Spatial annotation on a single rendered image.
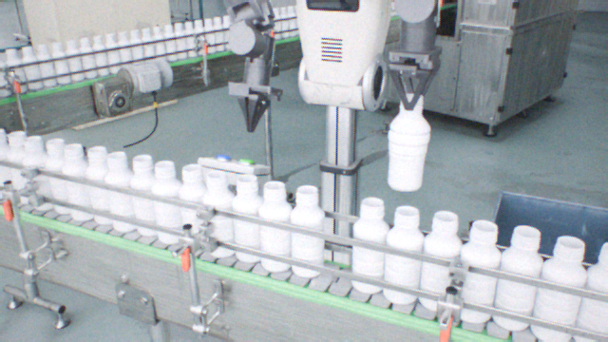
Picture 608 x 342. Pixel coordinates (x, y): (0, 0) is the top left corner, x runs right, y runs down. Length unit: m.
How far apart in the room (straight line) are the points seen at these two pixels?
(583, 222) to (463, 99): 3.25
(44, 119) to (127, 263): 1.33
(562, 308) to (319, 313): 0.39
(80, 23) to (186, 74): 2.34
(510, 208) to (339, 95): 0.54
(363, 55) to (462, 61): 3.21
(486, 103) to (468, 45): 0.48
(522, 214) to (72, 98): 1.80
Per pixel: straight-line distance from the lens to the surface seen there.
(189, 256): 0.98
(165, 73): 2.52
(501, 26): 4.46
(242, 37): 1.09
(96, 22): 5.04
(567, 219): 1.51
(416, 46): 0.90
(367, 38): 1.42
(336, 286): 0.97
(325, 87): 1.48
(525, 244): 0.86
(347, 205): 1.63
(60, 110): 2.46
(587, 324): 0.91
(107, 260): 1.23
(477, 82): 4.59
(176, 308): 1.17
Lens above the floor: 1.58
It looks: 25 degrees down
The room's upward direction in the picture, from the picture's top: 1 degrees counter-clockwise
